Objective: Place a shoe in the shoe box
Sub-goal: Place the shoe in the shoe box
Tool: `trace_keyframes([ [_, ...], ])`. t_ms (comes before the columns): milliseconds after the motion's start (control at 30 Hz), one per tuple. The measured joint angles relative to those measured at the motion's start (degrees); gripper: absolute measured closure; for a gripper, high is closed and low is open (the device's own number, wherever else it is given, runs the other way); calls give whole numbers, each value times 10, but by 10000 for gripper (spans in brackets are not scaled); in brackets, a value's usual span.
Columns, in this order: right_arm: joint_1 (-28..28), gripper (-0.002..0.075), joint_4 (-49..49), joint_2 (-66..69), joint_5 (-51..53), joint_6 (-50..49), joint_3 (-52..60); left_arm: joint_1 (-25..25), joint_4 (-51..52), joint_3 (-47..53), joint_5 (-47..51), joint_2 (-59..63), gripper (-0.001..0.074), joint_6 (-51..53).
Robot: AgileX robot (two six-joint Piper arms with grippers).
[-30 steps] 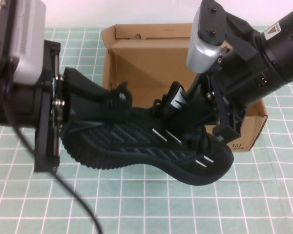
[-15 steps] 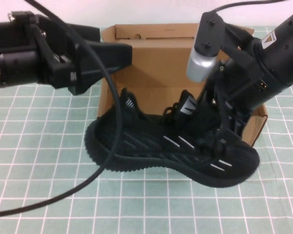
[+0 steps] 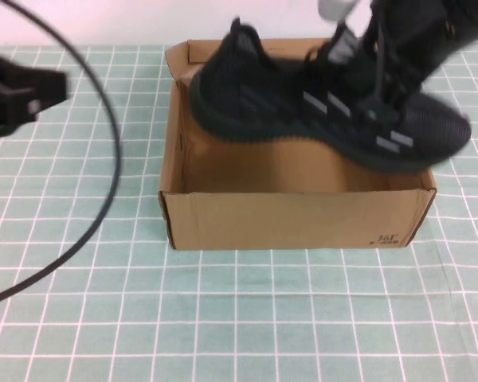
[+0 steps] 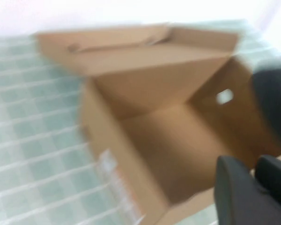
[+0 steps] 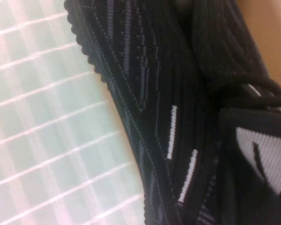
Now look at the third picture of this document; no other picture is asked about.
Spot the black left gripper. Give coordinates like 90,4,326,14
0,53,71,139

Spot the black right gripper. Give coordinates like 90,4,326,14
357,0,478,131

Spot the black knit sneaker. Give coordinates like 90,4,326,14
189,18,473,175

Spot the brown cardboard shoe box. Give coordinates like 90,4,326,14
158,38,437,251

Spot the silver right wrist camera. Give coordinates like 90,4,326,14
317,0,358,23

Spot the black left camera cable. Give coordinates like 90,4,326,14
0,0,123,310

